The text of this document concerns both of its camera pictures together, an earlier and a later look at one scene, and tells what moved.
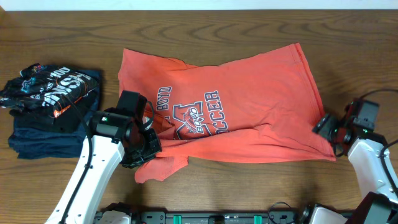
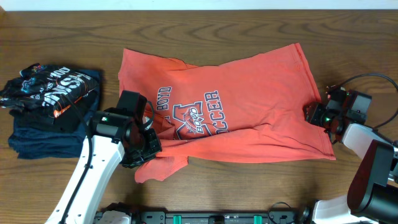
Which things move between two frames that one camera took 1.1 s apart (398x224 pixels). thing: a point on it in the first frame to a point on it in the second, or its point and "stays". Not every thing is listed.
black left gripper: (149, 147) stays
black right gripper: (324, 125) to (313, 116)
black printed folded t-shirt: (52, 96) stays
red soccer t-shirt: (260, 107) stays
